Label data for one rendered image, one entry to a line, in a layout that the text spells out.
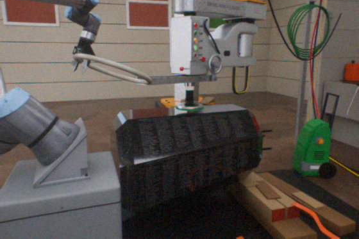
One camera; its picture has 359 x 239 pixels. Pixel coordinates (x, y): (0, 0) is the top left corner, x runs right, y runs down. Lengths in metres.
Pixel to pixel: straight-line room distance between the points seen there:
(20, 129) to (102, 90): 7.15
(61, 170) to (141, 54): 7.29
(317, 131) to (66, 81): 6.41
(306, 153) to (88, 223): 2.65
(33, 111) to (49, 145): 0.13
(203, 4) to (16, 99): 1.49
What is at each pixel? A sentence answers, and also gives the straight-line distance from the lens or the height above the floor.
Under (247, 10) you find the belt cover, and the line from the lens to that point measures 2.63.
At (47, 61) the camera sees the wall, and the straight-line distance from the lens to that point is 8.25.
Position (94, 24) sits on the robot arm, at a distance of 1.99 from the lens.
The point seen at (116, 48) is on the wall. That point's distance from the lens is 8.24.
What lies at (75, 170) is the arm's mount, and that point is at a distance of 1.18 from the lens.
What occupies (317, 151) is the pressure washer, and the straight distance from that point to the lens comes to 3.44.
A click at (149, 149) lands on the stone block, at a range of 2.02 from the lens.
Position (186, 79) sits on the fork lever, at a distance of 2.18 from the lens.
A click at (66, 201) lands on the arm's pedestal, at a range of 1.12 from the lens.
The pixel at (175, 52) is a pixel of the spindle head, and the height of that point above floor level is 1.31.
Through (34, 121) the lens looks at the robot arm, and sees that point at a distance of 1.16.
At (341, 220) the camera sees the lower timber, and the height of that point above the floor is 0.09.
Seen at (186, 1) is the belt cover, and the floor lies 1.66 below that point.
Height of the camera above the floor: 1.33
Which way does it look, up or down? 11 degrees down
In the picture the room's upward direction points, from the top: straight up
